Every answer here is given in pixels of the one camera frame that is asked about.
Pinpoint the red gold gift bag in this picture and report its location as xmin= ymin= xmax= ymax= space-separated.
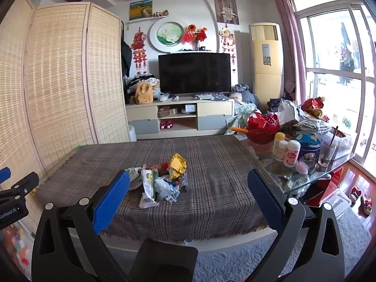
xmin=302 ymin=97 xmax=325 ymax=118

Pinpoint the large window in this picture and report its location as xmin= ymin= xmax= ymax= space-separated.
xmin=289 ymin=0 xmax=376 ymax=165

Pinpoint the patterned slipper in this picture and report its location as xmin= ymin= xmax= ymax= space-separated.
xmin=349 ymin=186 xmax=362 ymax=203
xmin=361 ymin=194 xmax=373 ymax=215

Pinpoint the yellow plush toy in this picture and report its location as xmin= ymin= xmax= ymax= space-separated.
xmin=134 ymin=83 xmax=154 ymax=105

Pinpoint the dark hanging coat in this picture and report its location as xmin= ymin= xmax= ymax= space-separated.
xmin=120 ymin=20 xmax=133 ymax=78

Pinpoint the white green wrapper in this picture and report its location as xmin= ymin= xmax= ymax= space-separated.
xmin=139 ymin=169 xmax=160 ymax=209

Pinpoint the clear plastic bin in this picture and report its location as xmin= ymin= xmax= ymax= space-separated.
xmin=321 ymin=189 xmax=351 ymax=219

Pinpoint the grey rug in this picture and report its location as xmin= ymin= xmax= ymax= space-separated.
xmin=188 ymin=208 xmax=372 ymax=282

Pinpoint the yellow wrapper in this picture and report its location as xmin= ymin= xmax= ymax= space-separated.
xmin=167 ymin=153 xmax=188 ymax=180

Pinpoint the beige television cabinet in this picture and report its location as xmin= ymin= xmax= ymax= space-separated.
xmin=126 ymin=95 xmax=235 ymax=140

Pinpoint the black flat television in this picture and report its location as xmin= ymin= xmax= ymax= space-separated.
xmin=158 ymin=52 xmax=231 ymax=96

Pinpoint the round lotus wall picture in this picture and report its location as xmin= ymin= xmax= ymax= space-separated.
xmin=149 ymin=20 xmax=185 ymax=54

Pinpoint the red flower bouquet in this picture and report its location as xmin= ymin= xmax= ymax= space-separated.
xmin=182 ymin=24 xmax=208 ymax=51

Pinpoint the landscape wall painting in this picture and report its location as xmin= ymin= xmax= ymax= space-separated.
xmin=129 ymin=0 xmax=153 ymax=21

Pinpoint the clear plastic blister pack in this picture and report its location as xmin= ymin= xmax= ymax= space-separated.
xmin=176 ymin=172 xmax=188 ymax=192

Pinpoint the white bottle red label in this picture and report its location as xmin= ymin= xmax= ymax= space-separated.
xmin=283 ymin=140 xmax=302 ymax=168

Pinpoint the cream standing air conditioner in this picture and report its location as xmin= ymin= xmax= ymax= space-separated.
xmin=250 ymin=23 xmax=285 ymax=106

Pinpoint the red plastic basket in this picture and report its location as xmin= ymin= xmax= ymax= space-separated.
xmin=245 ymin=112 xmax=280 ymax=144

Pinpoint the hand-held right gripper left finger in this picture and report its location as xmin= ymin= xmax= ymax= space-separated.
xmin=31 ymin=170 xmax=131 ymax=282

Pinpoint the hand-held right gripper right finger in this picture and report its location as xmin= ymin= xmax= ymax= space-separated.
xmin=247 ymin=169 xmax=345 ymax=282

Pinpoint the red hanging decoration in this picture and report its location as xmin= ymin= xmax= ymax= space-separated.
xmin=220 ymin=25 xmax=237 ymax=72
xmin=131 ymin=28 xmax=148 ymax=75

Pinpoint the bamboo folding screen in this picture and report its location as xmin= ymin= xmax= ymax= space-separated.
xmin=0 ymin=0 xmax=131 ymax=230

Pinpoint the yellow cap white bottle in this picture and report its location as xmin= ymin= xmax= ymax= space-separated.
xmin=272 ymin=132 xmax=286 ymax=161

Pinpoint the pink curtain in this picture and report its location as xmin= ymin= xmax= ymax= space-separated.
xmin=272 ymin=0 xmax=307 ymax=103

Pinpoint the red candy tube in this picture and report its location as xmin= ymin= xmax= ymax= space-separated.
xmin=145 ymin=162 xmax=169 ymax=171

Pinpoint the brown wall painting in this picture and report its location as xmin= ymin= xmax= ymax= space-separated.
xmin=214 ymin=0 xmax=239 ymax=24

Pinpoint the small white bottle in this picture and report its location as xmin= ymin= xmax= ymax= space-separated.
xmin=278 ymin=140 xmax=290 ymax=162

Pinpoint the drinking glass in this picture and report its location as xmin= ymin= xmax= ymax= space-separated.
xmin=318 ymin=140 xmax=337 ymax=167

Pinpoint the white plastic bag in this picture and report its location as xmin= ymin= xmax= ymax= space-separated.
xmin=278 ymin=99 xmax=300 ymax=125

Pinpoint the pile of clothes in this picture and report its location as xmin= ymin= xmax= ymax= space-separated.
xmin=231 ymin=84 xmax=262 ymax=112

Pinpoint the patterned bag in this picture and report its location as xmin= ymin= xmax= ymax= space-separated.
xmin=125 ymin=167 xmax=144 ymax=190

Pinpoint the blue cookie tin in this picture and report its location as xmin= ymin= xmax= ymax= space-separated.
xmin=294 ymin=132 xmax=322 ymax=162

